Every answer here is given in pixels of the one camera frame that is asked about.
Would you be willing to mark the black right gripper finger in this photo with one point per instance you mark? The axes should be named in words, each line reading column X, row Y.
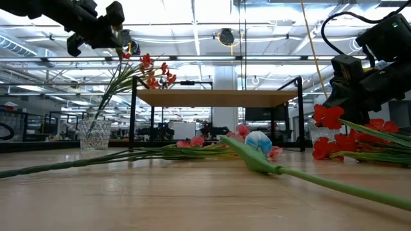
column 351, row 107

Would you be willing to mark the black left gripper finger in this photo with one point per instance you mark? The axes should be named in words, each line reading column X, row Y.
column 114, row 38

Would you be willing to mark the red flower spray with grass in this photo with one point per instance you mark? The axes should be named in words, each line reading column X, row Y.
column 327, row 117
column 146, row 60

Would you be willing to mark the white tulip stem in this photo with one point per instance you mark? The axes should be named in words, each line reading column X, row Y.
column 253, row 157

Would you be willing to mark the wooden shelf with black legs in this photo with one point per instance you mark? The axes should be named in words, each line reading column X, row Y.
column 218, row 97

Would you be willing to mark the pink tulip stem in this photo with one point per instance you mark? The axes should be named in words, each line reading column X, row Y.
column 197, row 141

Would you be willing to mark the pink blossom spray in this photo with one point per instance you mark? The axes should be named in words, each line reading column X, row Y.
column 64, row 165

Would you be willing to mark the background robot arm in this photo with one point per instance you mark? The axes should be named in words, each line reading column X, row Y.
column 212, row 130
column 157, row 131

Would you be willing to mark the black perforated computer case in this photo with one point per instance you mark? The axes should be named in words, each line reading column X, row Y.
column 260, row 114

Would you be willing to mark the white board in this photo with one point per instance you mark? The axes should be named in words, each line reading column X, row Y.
column 184, row 131

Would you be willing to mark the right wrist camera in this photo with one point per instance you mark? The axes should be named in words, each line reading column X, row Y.
column 346, row 69

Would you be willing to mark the black metal workstation frame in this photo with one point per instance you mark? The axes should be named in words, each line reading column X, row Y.
column 24, row 126

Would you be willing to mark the black metal table frame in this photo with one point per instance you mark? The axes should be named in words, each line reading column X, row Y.
column 48, row 146

